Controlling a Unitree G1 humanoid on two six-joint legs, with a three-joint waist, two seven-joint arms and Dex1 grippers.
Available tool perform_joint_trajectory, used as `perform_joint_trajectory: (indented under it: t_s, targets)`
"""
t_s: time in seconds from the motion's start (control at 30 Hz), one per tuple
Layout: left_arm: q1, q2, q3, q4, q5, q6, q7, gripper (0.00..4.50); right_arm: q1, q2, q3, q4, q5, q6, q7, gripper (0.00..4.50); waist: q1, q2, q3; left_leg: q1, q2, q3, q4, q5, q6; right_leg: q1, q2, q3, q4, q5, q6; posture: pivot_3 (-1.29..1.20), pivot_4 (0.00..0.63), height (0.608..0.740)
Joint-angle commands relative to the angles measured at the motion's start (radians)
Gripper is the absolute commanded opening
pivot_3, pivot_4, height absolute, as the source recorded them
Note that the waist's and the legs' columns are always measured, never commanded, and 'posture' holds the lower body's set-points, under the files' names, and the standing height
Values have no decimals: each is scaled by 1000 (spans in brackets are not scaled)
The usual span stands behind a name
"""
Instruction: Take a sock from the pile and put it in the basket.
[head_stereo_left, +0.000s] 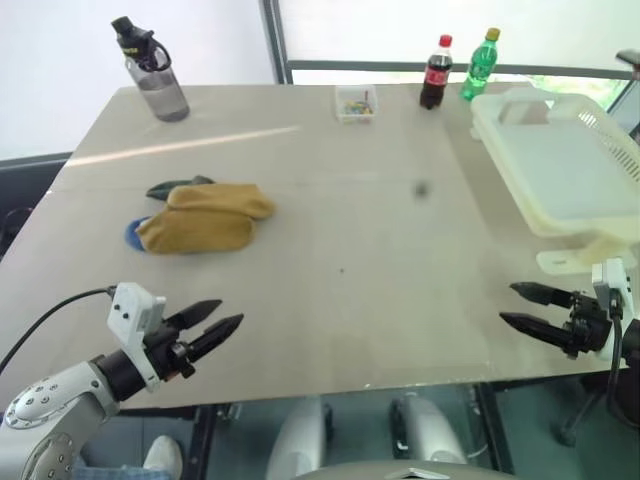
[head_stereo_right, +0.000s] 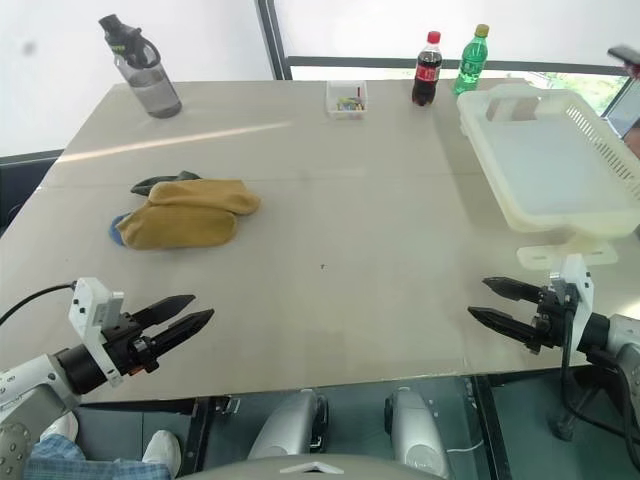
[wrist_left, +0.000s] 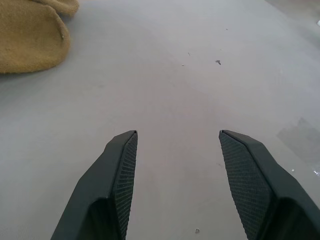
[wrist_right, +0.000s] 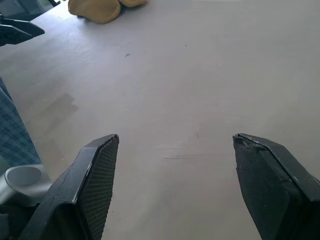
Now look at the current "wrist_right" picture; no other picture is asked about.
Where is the blue jeans leg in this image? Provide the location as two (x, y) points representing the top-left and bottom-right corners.
(0, 77), (42, 167)

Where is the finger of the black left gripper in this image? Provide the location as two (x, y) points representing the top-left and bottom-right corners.
(0, 26), (32, 48)
(0, 17), (46, 38)

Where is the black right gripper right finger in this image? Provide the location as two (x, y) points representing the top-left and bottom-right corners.
(232, 132), (320, 240)

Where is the yellow-brown cloth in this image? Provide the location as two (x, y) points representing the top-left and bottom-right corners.
(67, 0), (149, 25)

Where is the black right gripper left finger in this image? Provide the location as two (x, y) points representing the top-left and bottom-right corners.
(18, 134), (120, 240)

